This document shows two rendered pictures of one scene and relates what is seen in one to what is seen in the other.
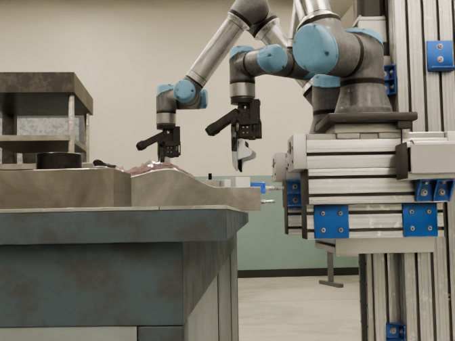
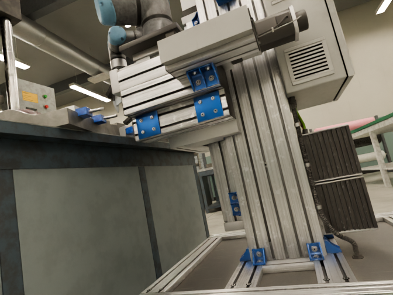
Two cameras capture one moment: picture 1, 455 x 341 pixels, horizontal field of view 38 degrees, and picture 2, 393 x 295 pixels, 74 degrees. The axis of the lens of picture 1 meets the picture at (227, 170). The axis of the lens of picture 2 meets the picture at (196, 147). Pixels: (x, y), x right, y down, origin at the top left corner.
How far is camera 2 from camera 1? 118 cm
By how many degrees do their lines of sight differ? 21
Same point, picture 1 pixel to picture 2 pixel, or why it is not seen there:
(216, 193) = (37, 118)
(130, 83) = not seen: hidden behind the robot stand
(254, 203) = (63, 120)
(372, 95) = (152, 26)
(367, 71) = (149, 11)
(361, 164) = (152, 76)
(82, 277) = not seen: outside the picture
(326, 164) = (131, 84)
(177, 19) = not seen: hidden behind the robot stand
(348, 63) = (127, 8)
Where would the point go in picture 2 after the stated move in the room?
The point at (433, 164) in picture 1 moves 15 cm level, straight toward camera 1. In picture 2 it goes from (176, 51) to (131, 33)
